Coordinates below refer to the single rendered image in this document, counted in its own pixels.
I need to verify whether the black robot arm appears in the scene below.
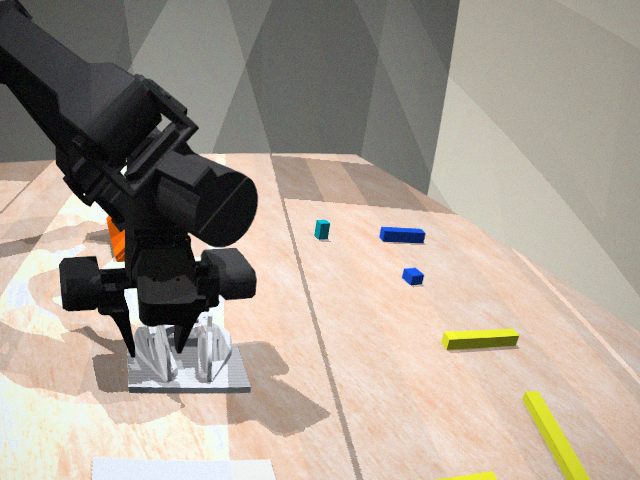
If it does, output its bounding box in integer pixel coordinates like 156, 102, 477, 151
0, 0, 259, 327

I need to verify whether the yellow rectangular block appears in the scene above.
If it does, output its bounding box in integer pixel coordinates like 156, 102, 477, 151
436, 471, 497, 480

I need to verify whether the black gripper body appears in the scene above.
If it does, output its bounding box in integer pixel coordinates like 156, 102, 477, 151
59, 206, 257, 312

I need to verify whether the white flat rectangular plate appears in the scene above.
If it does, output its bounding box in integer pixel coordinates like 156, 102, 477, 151
92, 457, 276, 480

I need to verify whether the yellow rectangular bar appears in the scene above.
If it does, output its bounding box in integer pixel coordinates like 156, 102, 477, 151
441, 329, 519, 350

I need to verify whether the blue rectangular block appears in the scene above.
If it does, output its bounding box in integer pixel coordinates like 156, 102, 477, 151
380, 227, 426, 244

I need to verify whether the small teal block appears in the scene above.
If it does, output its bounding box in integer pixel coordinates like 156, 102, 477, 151
314, 219, 330, 240

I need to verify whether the small blue cube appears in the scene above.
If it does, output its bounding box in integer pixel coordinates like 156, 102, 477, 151
402, 267, 424, 285

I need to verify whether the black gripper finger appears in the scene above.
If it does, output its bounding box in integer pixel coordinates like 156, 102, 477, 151
97, 294, 136, 358
174, 312, 202, 354

